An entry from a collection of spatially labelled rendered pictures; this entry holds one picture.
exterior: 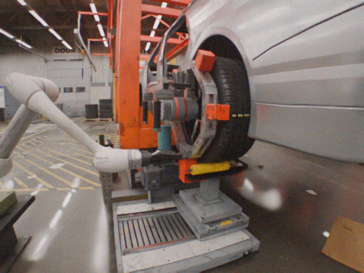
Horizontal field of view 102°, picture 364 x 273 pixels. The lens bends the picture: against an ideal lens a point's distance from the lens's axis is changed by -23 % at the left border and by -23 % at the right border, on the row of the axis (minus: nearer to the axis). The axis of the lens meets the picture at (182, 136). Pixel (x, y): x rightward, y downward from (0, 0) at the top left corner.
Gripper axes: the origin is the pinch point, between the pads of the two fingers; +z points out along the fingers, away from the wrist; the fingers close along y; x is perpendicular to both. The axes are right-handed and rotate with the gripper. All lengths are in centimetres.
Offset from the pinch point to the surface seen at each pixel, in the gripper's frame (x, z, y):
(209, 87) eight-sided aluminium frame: 19.6, 10.7, 27.8
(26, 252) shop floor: -30, -94, -60
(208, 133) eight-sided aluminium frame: 4.2, 11.0, 12.5
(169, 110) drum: 25.6, -2.1, 4.7
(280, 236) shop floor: -55, 71, -33
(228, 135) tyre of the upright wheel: 1.2, 20.0, 14.8
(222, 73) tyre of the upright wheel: 25.0, 17.9, 32.6
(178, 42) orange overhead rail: 622, 212, -244
